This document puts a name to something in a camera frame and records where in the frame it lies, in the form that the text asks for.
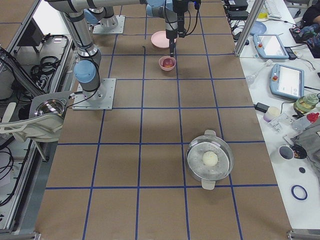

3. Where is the blue plate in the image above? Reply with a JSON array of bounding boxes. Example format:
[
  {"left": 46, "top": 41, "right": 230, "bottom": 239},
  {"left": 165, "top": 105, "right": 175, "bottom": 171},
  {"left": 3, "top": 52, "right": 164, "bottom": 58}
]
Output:
[{"left": 250, "top": 21, "right": 267, "bottom": 36}]

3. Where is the metal dome lamp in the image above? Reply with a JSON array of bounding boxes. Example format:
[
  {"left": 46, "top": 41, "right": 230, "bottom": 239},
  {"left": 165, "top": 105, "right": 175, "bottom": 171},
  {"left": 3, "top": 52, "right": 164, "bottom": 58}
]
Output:
[{"left": 34, "top": 99, "right": 66, "bottom": 117}]

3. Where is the blue rubber ring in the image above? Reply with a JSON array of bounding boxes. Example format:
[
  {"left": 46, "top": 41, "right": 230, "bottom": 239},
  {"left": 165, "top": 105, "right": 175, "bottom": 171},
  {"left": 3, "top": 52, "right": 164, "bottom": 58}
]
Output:
[{"left": 290, "top": 184, "right": 308, "bottom": 201}]

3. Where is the white mug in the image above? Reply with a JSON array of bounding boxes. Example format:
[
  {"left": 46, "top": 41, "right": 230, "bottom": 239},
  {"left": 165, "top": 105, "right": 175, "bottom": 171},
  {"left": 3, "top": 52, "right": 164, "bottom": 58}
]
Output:
[{"left": 270, "top": 145, "right": 295, "bottom": 164}]

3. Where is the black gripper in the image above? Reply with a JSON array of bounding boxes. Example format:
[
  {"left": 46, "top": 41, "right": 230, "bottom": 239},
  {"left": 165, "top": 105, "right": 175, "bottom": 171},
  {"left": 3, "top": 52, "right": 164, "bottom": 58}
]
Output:
[
  {"left": 165, "top": 12, "right": 186, "bottom": 58},
  {"left": 173, "top": 0, "right": 201, "bottom": 14}
]

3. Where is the near blue teach pendant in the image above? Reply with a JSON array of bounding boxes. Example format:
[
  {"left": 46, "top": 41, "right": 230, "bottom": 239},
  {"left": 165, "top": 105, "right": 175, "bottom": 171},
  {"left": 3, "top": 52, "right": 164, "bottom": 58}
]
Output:
[{"left": 269, "top": 63, "right": 305, "bottom": 100}]

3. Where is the white chair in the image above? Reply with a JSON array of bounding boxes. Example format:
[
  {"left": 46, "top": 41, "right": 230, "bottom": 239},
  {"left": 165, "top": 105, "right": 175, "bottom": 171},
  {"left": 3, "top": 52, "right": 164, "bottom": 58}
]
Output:
[{"left": 0, "top": 102, "right": 64, "bottom": 143}]

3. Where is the red apple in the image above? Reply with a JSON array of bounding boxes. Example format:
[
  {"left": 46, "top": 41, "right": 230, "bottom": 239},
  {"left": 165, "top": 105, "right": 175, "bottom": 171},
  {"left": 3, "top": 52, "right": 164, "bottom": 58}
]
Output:
[{"left": 162, "top": 58, "right": 175, "bottom": 69}]

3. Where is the pink plate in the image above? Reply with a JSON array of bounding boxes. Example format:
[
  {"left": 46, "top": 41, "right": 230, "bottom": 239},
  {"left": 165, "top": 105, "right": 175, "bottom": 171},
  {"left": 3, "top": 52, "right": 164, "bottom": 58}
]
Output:
[{"left": 150, "top": 30, "right": 170, "bottom": 49}]

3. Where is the pink bowl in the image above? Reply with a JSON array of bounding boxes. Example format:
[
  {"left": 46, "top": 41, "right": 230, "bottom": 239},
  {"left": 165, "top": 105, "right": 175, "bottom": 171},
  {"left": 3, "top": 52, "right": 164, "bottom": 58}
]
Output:
[{"left": 158, "top": 56, "right": 177, "bottom": 72}]

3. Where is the blue teach pendant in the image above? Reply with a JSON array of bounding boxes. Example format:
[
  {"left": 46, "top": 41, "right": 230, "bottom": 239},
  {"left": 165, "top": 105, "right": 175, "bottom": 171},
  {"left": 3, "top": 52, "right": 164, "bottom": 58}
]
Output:
[
  {"left": 252, "top": 34, "right": 289, "bottom": 60},
  {"left": 269, "top": 63, "right": 305, "bottom": 100}
]

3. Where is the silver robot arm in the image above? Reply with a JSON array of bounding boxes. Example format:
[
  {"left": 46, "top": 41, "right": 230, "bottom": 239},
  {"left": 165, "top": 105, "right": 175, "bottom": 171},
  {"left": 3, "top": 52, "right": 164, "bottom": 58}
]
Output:
[
  {"left": 48, "top": 0, "right": 192, "bottom": 99},
  {"left": 84, "top": 0, "right": 189, "bottom": 57}
]

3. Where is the white steamed bun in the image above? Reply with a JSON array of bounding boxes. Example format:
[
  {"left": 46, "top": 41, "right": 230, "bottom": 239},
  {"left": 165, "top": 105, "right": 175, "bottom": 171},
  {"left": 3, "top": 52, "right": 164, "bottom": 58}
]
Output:
[{"left": 202, "top": 151, "right": 219, "bottom": 167}]

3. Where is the glass steamer pot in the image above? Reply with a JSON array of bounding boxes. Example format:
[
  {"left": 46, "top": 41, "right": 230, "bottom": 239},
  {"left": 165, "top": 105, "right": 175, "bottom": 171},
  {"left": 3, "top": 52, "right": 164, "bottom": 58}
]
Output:
[{"left": 185, "top": 129, "right": 234, "bottom": 190}]

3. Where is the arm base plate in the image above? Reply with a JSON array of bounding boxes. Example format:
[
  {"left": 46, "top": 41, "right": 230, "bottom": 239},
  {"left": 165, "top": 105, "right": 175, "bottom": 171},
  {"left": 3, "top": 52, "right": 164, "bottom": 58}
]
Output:
[
  {"left": 93, "top": 15, "right": 126, "bottom": 35},
  {"left": 71, "top": 78, "right": 116, "bottom": 111}
]

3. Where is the aluminium frame post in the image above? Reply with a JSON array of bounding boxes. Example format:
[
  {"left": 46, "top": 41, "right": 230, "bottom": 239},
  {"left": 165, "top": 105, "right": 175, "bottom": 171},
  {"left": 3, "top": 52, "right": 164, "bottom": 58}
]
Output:
[{"left": 234, "top": 0, "right": 265, "bottom": 57}]

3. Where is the far blue teach pendant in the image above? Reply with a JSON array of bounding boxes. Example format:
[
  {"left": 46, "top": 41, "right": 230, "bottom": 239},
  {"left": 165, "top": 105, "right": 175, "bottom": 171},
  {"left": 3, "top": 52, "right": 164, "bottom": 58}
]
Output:
[{"left": 252, "top": 34, "right": 289, "bottom": 60}]

